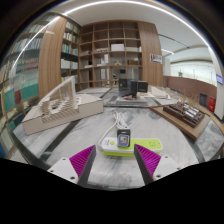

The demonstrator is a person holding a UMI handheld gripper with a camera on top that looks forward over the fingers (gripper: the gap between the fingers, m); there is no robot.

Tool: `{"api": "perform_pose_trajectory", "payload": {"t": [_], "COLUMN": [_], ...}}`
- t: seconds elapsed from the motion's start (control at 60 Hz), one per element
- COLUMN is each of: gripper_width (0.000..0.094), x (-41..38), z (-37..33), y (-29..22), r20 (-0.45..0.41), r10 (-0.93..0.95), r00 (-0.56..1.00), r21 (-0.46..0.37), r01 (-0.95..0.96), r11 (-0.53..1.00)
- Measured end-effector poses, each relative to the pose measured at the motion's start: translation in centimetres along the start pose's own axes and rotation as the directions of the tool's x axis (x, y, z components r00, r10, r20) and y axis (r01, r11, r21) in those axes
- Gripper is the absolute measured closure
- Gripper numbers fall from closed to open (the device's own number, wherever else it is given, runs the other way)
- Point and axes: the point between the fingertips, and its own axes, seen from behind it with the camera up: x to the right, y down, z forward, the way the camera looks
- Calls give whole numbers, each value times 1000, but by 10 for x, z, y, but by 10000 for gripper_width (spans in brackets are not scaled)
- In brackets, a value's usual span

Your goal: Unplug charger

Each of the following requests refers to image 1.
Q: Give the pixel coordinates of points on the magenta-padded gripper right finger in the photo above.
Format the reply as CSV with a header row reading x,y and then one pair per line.
x,y
150,161

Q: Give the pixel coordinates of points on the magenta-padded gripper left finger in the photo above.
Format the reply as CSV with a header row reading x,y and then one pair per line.
x,y
80,163

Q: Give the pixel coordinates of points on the green and white power strip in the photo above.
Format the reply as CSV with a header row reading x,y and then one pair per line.
x,y
146,146

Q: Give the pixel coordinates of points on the white stepped architectural model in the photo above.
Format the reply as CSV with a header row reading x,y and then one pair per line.
x,y
66,106

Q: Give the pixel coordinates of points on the brown architectural model with board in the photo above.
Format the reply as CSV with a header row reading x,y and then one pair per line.
x,y
185,115

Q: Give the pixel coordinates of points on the flat grey model base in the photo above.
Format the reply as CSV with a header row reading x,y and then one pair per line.
x,y
131,100

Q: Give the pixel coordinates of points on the small white architectural model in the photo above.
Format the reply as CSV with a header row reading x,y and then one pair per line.
x,y
161,93

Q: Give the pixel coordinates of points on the black box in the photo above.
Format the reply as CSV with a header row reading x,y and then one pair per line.
x,y
124,85
140,88

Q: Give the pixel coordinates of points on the dark bin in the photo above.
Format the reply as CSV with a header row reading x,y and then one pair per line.
x,y
203,100

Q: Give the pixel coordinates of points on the tall bookshelf with colourful books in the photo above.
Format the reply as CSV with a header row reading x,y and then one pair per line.
x,y
26,76

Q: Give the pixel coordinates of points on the short ceiling light strip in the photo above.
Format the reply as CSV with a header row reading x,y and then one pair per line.
x,y
167,51

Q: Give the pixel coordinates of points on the wooden bookshelf with books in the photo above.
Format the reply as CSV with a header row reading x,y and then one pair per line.
x,y
69,50

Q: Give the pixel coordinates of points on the wooden open shelf unit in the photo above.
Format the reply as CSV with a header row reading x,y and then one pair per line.
x,y
110,50

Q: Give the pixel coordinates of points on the wall poster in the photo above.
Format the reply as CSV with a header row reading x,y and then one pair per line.
x,y
156,58

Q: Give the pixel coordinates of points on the wall screen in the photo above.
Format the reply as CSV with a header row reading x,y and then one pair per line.
x,y
219,79

